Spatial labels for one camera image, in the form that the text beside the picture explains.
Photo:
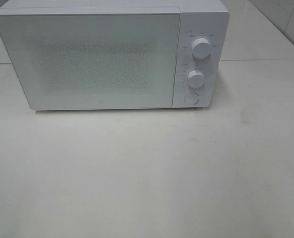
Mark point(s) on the white microwave knob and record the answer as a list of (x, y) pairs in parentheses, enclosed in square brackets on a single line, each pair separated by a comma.
[(195, 79), (201, 48)]

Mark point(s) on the white microwave oven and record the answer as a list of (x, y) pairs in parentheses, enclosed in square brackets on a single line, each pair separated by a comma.
[(197, 18)]

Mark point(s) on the white microwave door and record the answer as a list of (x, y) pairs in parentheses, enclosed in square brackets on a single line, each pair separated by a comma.
[(71, 62)]

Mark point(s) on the round white door button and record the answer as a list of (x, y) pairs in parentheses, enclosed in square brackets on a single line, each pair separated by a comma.
[(191, 98)]

